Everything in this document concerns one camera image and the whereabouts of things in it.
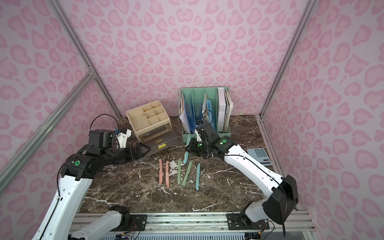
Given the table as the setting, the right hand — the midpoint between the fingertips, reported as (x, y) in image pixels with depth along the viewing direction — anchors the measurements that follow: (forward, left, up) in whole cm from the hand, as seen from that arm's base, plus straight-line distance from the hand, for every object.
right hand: (184, 149), depth 74 cm
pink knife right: (-3, +13, -23) cm, 26 cm away
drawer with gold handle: (+12, +17, -8) cm, 22 cm away
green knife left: (+4, +6, -24) cm, 25 cm away
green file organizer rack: (+45, -6, -12) cm, 47 cm away
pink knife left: (-3, +16, -22) cm, 28 cm away
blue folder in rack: (+25, -13, -1) cm, 28 cm away
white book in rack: (+30, -21, -4) cm, 37 cm away
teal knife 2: (+6, -2, -1) cm, 7 cm away
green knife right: (-3, +1, -23) cm, 23 cm away
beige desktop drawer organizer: (+14, +18, +1) cm, 23 cm away
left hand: (-4, +17, +7) cm, 19 cm away
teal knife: (-5, -6, -23) cm, 24 cm away
